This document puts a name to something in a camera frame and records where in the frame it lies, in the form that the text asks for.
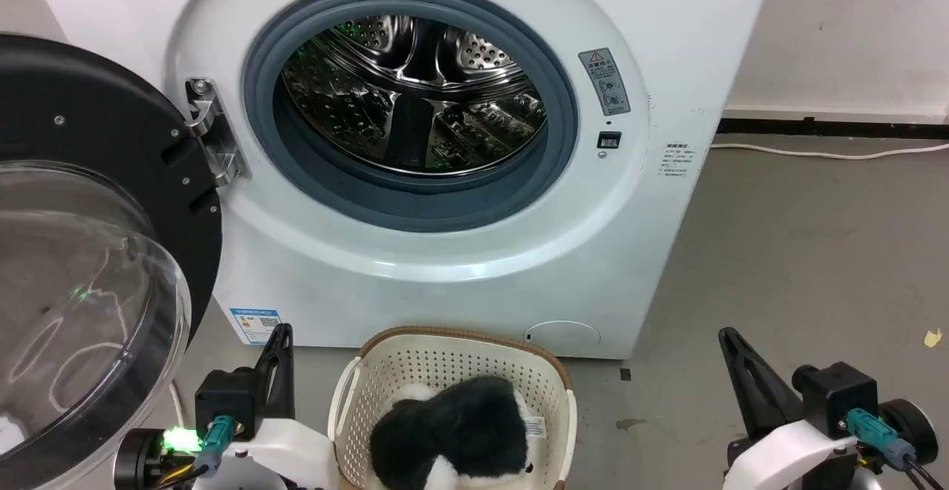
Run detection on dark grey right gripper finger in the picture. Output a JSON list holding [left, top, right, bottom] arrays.
[[718, 327, 806, 440]]

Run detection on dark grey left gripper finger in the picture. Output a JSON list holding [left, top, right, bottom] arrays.
[[254, 323, 296, 423]]

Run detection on grey rubber door gasket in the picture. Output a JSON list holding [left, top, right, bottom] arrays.
[[243, 0, 579, 233]]

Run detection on grey warning sticker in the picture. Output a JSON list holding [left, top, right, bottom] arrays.
[[578, 47, 632, 116]]

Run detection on teal right camera cable plug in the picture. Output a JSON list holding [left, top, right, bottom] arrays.
[[845, 408, 920, 470]]

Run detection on black wall baseboard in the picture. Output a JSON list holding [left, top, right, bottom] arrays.
[[715, 116, 949, 140]]

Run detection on white front-load washing machine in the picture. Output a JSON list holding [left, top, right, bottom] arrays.
[[22, 0, 779, 361]]

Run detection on teal left camera cable plug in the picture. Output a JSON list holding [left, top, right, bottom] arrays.
[[194, 414, 238, 476]]

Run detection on stainless steel washer drum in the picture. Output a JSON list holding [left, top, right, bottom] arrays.
[[280, 16, 548, 176]]

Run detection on thin white washer cable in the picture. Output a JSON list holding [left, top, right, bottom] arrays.
[[169, 381, 188, 430]]

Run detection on teal camera cable plug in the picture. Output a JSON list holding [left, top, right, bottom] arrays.
[[194, 414, 238, 476], [845, 408, 920, 470]]

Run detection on black washer door clear dome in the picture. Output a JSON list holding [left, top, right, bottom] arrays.
[[0, 33, 223, 490]]

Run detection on chrome door hinge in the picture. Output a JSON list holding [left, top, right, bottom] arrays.
[[184, 77, 249, 187]]

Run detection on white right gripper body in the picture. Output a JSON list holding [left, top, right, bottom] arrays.
[[725, 417, 862, 490]]

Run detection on white floor cable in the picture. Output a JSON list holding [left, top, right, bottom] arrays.
[[710, 142, 949, 161]]

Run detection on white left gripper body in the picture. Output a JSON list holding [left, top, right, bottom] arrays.
[[194, 418, 339, 490]]

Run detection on blue white energy label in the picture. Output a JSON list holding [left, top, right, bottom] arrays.
[[228, 308, 282, 345]]

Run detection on round white filter cover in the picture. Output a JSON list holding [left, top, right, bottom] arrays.
[[523, 320, 601, 359]]

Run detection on cream perforated laundry basket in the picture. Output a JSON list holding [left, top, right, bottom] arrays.
[[328, 325, 578, 490]]

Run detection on black and white plush toy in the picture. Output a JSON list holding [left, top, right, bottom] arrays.
[[368, 377, 548, 490]]

